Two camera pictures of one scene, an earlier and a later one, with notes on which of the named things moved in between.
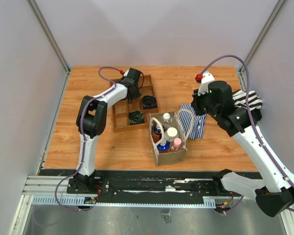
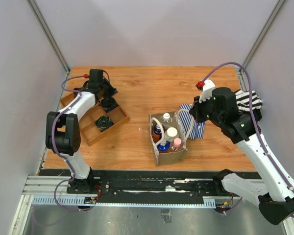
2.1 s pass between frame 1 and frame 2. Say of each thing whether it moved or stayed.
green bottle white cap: stayed
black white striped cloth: stayed
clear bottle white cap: stayed
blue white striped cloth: stayed
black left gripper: moved
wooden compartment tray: moved
